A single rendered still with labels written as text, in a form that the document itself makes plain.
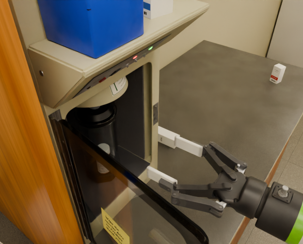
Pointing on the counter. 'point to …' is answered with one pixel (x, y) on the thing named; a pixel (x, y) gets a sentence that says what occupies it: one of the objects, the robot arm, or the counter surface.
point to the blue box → (92, 23)
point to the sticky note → (114, 229)
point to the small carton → (157, 8)
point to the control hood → (74, 62)
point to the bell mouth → (106, 94)
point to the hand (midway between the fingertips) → (169, 158)
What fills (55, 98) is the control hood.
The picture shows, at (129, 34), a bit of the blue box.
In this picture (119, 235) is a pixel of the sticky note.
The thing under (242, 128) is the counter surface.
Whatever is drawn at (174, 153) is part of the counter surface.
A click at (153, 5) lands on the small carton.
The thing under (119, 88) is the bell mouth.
